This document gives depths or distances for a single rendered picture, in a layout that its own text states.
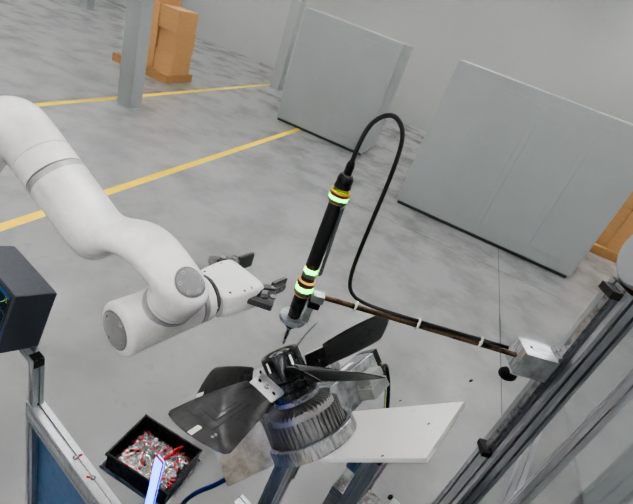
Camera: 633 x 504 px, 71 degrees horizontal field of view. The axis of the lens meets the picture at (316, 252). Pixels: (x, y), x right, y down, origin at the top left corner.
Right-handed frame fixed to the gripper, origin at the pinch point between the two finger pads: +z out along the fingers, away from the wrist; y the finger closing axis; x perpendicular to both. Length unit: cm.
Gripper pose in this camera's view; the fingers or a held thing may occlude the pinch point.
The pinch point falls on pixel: (264, 272)
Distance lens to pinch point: 88.0
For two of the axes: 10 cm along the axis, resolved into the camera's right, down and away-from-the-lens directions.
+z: 5.9, -2.3, 7.8
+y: 7.5, 5.2, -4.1
